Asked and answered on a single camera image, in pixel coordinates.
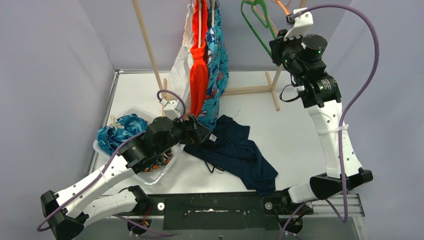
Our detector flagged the white garment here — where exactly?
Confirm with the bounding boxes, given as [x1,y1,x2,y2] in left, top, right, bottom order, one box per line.
[167,3,194,108]

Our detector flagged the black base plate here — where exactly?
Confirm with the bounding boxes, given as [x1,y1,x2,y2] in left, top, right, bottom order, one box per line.
[122,190,313,231]

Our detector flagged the orange mesh shorts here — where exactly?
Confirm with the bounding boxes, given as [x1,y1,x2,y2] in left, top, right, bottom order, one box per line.
[189,0,209,117]

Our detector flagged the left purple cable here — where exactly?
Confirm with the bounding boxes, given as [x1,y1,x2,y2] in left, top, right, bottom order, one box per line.
[36,89,187,239]

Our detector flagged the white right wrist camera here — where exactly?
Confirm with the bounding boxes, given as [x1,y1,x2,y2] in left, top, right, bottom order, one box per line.
[283,7,314,41]

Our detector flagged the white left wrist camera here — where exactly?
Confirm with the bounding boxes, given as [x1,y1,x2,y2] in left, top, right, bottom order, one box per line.
[160,99,186,120]

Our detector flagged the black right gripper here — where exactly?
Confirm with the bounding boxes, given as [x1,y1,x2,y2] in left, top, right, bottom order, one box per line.
[270,27,305,79]

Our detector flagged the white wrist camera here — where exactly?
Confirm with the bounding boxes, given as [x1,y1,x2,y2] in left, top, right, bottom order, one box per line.
[160,99,186,120]
[283,7,314,41]

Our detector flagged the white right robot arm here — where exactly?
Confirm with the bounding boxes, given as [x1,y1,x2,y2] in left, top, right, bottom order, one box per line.
[269,29,374,214]

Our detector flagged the pink wire hanger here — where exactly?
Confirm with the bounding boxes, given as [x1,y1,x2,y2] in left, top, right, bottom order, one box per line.
[254,0,292,32]

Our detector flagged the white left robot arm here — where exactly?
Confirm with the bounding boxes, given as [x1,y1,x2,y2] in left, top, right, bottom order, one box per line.
[37,114,211,240]

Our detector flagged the left wooden hanger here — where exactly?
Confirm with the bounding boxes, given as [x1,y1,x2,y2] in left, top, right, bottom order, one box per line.
[194,0,202,49]

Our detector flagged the orange wooden hanger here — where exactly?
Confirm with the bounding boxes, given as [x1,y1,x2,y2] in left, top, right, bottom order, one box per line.
[251,0,292,34]

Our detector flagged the wooden clothes rack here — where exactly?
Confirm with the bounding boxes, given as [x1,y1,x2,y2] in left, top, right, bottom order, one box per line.
[132,0,312,111]

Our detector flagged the blue leaf print shorts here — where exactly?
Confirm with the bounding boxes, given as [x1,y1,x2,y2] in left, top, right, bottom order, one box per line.
[96,113,148,156]

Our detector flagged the navy blue shorts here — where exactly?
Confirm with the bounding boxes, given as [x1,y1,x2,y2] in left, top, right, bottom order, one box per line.
[184,115,278,198]

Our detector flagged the camouflage orange black shorts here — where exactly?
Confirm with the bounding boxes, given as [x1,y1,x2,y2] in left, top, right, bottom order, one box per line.
[143,149,174,172]

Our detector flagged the teal shark print shorts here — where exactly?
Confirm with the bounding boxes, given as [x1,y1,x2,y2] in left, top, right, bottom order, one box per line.
[197,0,229,130]

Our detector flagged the green hanger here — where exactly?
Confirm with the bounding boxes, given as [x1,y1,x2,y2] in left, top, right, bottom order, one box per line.
[240,0,278,57]

